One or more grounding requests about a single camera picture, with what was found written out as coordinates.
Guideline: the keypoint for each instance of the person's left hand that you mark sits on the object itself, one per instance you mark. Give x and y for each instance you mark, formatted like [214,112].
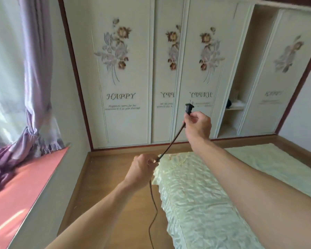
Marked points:
[142,171]

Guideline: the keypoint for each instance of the person's right hand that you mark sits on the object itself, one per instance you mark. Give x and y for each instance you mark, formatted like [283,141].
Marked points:
[199,127]

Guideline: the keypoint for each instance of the person's right forearm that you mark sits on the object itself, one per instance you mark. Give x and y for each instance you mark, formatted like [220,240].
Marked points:
[248,191]

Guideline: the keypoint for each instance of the person's left forearm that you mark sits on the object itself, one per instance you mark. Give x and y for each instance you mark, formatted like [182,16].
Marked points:
[98,217]

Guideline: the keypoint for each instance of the small black shelf object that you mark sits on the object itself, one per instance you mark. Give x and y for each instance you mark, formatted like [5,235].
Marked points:
[228,103]

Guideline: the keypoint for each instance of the white flower-print wardrobe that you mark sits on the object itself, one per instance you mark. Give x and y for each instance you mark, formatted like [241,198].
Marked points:
[124,121]

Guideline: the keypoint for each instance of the purple striped curtain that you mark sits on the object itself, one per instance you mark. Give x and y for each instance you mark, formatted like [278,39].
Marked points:
[36,49]

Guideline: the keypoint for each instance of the white sheer curtain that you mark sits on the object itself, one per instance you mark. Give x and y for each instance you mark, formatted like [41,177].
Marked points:
[5,75]

